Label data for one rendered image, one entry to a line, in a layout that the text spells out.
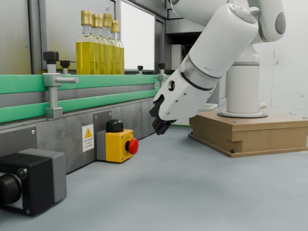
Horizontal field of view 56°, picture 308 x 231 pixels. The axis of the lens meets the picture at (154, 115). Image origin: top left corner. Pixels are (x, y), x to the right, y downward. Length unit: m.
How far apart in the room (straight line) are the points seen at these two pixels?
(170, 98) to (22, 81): 0.27
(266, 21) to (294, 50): 3.80
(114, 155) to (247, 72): 0.47
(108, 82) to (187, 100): 0.32
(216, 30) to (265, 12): 0.40
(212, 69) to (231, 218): 0.24
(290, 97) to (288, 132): 3.78
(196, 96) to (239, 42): 0.13
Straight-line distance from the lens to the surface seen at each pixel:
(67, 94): 0.67
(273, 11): 0.88
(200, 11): 0.52
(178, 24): 2.02
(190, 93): 0.53
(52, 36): 1.03
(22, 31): 1.00
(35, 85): 0.60
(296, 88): 4.66
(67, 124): 0.64
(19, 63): 0.98
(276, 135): 0.86
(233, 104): 0.92
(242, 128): 0.79
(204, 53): 0.49
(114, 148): 0.71
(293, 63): 4.65
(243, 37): 0.48
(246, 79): 0.91
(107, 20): 1.06
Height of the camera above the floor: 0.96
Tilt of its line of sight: 8 degrees down
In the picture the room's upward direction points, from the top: straight up
